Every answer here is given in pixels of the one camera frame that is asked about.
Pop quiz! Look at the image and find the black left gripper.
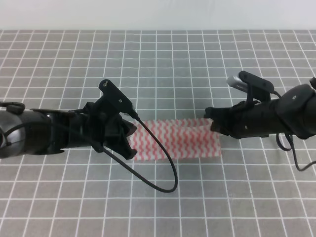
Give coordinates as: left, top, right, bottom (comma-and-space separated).
67, 98, 137, 160

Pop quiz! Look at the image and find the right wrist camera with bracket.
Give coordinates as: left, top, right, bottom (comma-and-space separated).
227, 71, 275, 102

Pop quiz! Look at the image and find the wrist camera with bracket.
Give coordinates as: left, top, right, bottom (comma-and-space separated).
99, 79, 140, 121
227, 71, 275, 102

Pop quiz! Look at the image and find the pink white wavy striped towel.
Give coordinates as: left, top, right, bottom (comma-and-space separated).
128, 118, 221, 161

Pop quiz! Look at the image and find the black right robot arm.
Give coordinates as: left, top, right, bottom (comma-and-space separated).
204, 78, 316, 139

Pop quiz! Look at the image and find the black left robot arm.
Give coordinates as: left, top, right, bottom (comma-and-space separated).
0, 102, 137, 160

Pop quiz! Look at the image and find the black right camera cable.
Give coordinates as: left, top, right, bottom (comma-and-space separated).
270, 90, 316, 172

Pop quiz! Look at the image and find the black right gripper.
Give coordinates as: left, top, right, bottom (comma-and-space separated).
204, 100, 279, 139

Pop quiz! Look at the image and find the grey grid tablecloth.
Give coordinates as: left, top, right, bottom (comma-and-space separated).
0, 30, 316, 237

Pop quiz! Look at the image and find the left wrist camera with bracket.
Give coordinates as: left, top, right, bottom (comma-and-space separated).
99, 79, 140, 121

